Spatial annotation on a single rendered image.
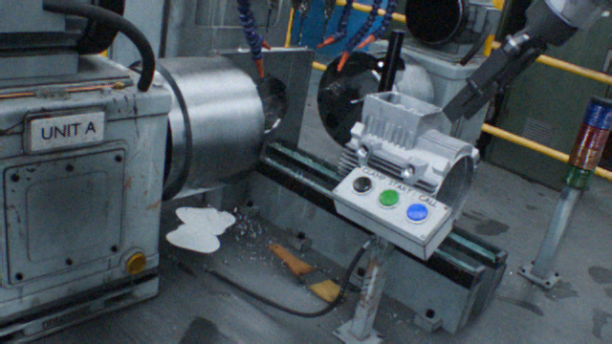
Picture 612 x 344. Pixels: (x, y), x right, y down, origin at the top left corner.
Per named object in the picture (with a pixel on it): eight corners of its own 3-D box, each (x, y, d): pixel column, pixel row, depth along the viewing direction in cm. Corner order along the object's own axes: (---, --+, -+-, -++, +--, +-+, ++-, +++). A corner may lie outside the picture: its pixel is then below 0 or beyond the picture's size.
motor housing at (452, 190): (327, 207, 112) (347, 115, 104) (382, 187, 126) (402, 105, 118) (414, 253, 100) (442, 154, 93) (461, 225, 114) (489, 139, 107)
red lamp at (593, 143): (571, 141, 113) (578, 120, 111) (579, 138, 118) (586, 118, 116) (599, 152, 110) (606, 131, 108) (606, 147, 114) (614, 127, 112)
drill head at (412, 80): (286, 136, 147) (303, 40, 138) (378, 119, 177) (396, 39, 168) (362, 173, 133) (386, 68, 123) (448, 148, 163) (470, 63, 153)
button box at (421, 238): (336, 212, 91) (329, 190, 87) (363, 183, 94) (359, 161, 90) (426, 262, 81) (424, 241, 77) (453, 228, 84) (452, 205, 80)
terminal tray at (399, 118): (357, 131, 109) (364, 95, 106) (387, 124, 117) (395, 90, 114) (409, 153, 102) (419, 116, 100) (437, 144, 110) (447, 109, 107)
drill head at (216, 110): (32, 184, 99) (32, 47, 90) (192, 154, 126) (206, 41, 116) (99, 249, 85) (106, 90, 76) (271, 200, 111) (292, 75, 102)
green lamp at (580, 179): (557, 181, 117) (563, 161, 115) (565, 176, 121) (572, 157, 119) (583, 192, 113) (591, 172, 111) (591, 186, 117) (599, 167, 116)
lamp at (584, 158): (563, 161, 115) (571, 141, 113) (572, 157, 119) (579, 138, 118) (591, 172, 111) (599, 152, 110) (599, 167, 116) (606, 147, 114)
